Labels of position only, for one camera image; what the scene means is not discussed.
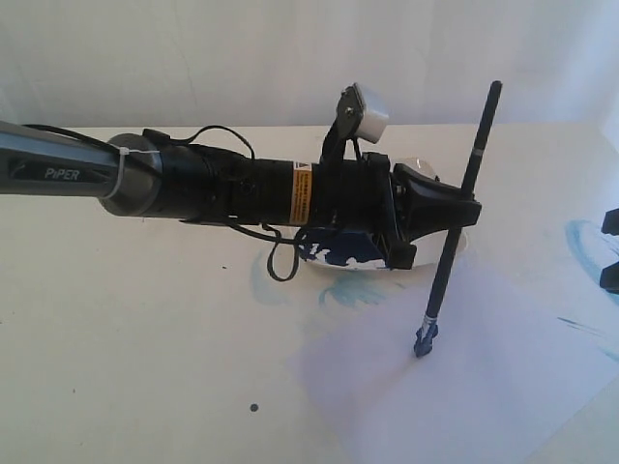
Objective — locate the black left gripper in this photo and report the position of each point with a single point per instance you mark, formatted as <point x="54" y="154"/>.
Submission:
<point x="375" y="214"/>

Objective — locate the black paintbrush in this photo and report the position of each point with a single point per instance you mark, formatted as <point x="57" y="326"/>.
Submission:
<point x="468" y="212"/>

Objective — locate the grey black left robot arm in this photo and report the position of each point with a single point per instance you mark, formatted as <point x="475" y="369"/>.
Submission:
<point x="193" y="183"/>

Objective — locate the white square paint plate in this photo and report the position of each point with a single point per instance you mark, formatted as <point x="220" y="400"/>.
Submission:
<point x="309" y="204"/>

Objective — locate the white paper sheet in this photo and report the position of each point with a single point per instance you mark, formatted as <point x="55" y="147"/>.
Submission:
<point x="502" y="377"/>

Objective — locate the white zip tie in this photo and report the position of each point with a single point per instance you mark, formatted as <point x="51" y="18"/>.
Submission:
<point x="124" y="157"/>

